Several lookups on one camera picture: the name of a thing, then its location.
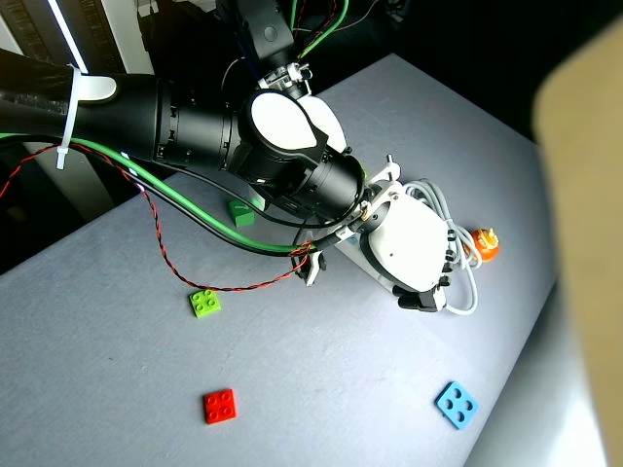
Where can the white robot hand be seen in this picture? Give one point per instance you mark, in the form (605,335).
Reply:
(333,126)
(409,243)

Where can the orange toy with yellow top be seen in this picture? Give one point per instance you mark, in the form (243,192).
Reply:
(487,250)

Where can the green number cube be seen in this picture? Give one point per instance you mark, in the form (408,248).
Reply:
(242,218)

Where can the grey table cloth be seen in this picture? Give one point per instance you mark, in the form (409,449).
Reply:
(340,389)

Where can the blue four-hole block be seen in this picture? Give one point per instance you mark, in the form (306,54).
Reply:
(458,404)

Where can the beige blurred panel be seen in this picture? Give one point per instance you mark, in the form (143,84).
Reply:
(594,194)

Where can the lime green stud brick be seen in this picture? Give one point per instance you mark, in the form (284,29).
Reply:
(205,304)

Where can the red stud brick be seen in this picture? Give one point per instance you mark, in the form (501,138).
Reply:
(220,407)

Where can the white zip tie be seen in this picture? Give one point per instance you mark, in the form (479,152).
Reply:
(71,112)

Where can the white light strip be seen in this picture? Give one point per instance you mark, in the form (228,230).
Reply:
(65,29)

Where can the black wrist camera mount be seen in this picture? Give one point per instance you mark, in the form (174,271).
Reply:
(315,266)

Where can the white upright post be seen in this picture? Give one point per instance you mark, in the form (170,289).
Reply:
(127,44)

